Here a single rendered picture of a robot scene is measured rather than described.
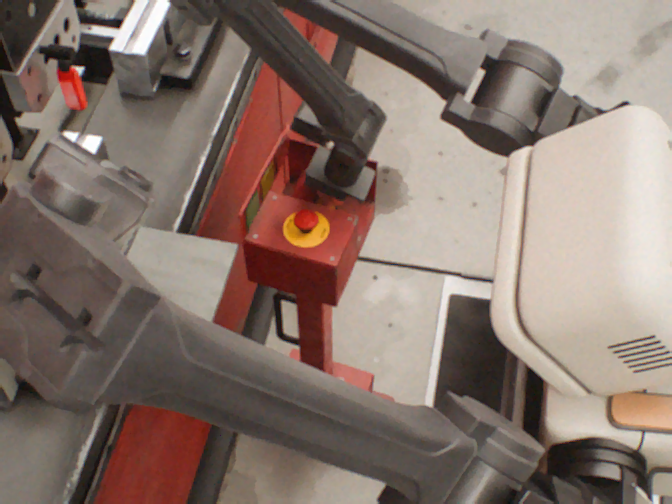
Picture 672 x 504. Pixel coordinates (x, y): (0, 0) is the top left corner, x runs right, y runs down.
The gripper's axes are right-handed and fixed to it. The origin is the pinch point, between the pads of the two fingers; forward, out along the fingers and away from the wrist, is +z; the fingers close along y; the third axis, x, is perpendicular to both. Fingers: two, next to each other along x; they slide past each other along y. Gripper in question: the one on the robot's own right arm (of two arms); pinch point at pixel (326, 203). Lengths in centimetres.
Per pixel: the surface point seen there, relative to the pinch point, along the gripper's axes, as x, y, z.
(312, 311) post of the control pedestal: 7.5, -5.9, 22.2
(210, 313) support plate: 40.8, 7.5, -25.7
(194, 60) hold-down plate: -7.8, 29.3, -10.1
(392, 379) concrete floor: -10, -32, 67
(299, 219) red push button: 10.5, 2.9, -7.4
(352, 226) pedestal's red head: 6.9, -5.1, -6.6
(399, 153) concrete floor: -79, -13, 71
